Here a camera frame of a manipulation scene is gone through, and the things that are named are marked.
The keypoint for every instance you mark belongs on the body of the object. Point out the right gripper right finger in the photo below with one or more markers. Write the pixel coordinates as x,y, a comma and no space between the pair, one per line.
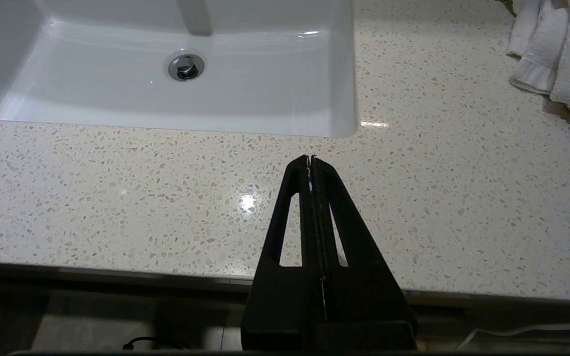
369,296

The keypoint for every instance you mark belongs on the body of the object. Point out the white towel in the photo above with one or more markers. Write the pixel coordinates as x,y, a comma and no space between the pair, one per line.
562,59

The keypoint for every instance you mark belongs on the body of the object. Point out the white ceramic sink basin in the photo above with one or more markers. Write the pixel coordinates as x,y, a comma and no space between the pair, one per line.
166,89

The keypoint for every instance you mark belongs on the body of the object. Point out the chrome drain stopper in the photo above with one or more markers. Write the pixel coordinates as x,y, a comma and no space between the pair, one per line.
186,66

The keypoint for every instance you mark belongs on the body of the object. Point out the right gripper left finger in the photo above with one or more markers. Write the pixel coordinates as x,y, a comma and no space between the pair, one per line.
270,296

